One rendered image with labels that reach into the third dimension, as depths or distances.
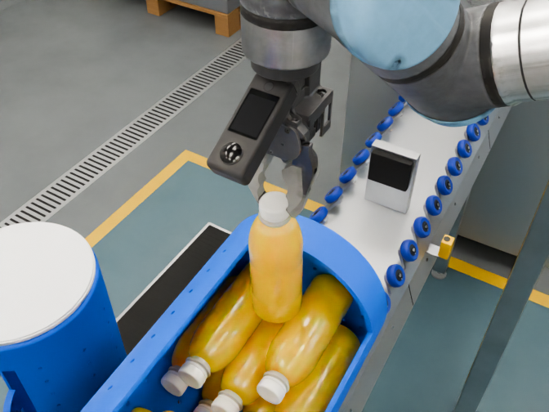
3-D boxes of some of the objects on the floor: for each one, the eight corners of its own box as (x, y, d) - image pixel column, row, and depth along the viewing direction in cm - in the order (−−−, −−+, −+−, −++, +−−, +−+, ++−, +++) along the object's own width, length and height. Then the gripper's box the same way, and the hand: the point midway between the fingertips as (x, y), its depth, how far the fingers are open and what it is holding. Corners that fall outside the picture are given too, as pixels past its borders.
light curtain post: (474, 412, 200) (758, -203, 82) (468, 427, 196) (759, -194, 79) (456, 403, 202) (707, -207, 85) (450, 418, 198) (706, -199, 81)
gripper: (357, 44, 63) (341, 195, 78) (261, 18, 67) (263, 166, 82) (320, 83, 58) (310, 238, 73) (219, 52, 62) (229, 204, 77)
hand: (274, 205), depth 75 cm, fingers closed on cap, 4 cm apart
